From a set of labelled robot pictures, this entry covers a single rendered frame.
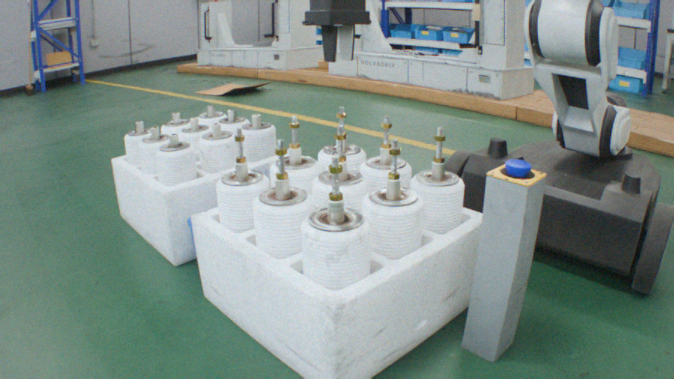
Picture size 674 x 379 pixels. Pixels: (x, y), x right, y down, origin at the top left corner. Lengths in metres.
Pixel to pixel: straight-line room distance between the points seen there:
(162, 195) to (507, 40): 2.24
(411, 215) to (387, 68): 2.57
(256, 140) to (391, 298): 0.62
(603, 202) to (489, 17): 2.00
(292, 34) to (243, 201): 3.33
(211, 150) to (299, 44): 3.06
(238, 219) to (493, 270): 0.42
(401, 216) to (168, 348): 0.46
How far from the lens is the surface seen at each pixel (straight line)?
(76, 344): 0.91
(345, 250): 0.62
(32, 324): 1.02
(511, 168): 0.66
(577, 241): 1.04
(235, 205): 0.80
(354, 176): 0.81
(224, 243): 0.78
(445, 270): 0.78
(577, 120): 1.18
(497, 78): 2.77
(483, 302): 0.75
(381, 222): 0.70
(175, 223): 1.05
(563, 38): 0.96
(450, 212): 0.80
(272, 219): 0.70
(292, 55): 4.05
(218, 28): 5.22
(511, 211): 0.66
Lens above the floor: 0.52
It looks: 21 degrees down
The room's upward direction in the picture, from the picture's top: 1 degrees counter-clockwise
